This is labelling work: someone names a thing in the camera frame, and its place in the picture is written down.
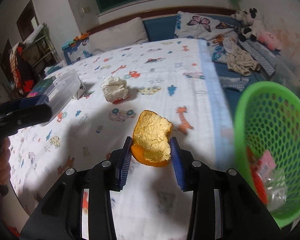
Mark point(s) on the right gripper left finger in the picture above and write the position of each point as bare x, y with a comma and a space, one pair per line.
59, 214

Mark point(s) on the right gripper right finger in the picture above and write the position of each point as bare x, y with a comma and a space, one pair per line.
222, 202

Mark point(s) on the pink wafer snack packet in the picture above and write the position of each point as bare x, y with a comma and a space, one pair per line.
260, 170

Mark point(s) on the clear plastic lid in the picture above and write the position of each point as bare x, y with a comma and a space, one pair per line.
59, 93

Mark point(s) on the orange peel piece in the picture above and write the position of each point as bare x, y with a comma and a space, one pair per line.
151, 140

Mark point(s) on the left hand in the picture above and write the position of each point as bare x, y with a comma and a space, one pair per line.
4, 162

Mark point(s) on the marker pen set box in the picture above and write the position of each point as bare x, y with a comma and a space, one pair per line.
41, 87

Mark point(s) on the metal shelf rack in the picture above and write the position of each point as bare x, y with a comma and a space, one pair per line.
39, 50

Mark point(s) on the green plastic mesh basket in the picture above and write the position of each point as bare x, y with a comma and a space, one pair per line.
268, 118

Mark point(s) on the left butterfly print pillow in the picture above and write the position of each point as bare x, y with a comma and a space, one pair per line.
77, 51

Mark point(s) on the butterfly print pillow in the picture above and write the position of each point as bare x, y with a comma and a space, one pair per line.
77, 51
205, 28

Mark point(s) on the crumpled white paper tissue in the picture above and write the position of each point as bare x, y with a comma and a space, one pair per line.
115, 89

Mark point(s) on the clear plastic storage bin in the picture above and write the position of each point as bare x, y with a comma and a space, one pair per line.
288, 72

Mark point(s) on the grey pillow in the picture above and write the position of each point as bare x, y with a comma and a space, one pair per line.
126, 34

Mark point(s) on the cartoon print bed sheet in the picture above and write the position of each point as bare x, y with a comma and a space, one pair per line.
175, 79

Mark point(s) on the beige patterned clothing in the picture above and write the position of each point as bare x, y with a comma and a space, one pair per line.
239, 60

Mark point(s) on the blue white patterned cloth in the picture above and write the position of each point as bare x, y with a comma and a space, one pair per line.
262, 55

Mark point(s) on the blue headboard cushion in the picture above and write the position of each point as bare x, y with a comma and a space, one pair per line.
161, 28

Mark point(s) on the pink plush toy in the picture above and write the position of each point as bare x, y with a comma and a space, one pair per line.
269, 40

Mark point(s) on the black white cow plush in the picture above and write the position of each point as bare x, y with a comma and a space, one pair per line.
251, 22

